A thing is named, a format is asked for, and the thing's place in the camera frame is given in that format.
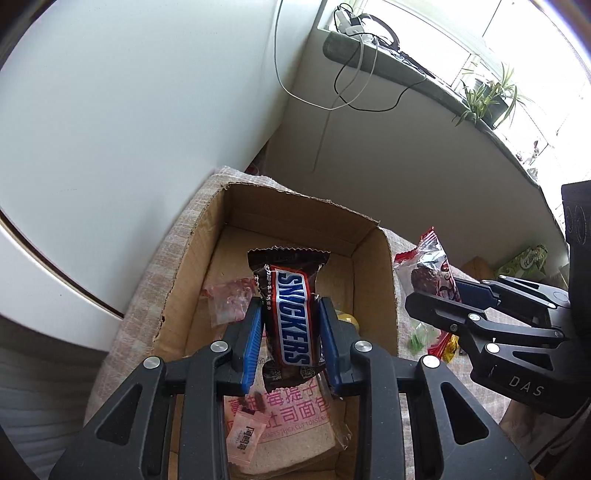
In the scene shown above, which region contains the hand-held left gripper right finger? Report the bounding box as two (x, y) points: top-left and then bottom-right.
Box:
(316, 295), (536, 480)

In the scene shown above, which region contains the grey ribbed panel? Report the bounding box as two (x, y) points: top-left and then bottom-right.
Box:
(0, 346), (116, 462)

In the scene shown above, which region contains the potted spider plant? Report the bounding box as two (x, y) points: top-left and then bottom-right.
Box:
(452, 62), (534, 130)

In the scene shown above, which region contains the green printed bag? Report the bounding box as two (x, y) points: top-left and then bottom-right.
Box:
(496, 244), (550, 280)

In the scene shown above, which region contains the cardboard box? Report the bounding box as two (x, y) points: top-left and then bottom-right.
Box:
(152, 181), (400, 480)

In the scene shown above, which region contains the white framed window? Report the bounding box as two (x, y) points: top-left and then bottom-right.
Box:
(318, 0), (591, 181)

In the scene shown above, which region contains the small brown carton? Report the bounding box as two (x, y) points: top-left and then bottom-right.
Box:
(462, 257), (497, 280)

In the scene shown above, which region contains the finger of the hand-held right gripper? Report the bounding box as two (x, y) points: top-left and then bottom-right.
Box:
(455, 275), (572, 319)
(405, 291), (570, 371)

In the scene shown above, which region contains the brown chocolate bar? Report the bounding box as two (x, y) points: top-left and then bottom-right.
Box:
(247, 247), (332, 391)

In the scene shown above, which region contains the pink white toast packet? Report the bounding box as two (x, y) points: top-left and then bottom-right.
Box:
(222, 342), (354, 480)

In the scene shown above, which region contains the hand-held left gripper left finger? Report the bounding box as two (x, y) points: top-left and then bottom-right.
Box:
(48, 295), (264, 480)

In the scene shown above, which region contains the red clear snack packet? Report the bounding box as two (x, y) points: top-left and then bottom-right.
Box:
(392, 226), (462, 305)

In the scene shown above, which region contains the white wardrobe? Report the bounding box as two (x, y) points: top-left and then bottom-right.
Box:
(0, 0), (324, 352)

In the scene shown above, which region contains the green wrapped candy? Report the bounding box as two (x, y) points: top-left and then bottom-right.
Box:
(409, 323), (432, 349)

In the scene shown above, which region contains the red yellow snack packet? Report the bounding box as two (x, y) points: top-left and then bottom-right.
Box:
(429, 330), (460, 363)

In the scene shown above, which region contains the clear pink cookie packet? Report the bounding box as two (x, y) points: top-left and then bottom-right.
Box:
(202, 276), (257, 328)

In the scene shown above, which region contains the white cable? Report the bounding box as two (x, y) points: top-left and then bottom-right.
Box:
(272, 0), (379, 174)

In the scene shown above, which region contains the black ring light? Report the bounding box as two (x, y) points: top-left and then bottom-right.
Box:
(358, 14), (435, 77)

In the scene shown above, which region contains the white power strip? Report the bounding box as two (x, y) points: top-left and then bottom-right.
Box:
(333, 7), (370, 35)

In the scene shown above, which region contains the checked beige cloth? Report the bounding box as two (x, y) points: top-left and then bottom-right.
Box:
(85, 166), (513, 480)

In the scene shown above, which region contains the small pink sachet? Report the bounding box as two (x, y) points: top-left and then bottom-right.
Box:
(227, 411), (266, 464)

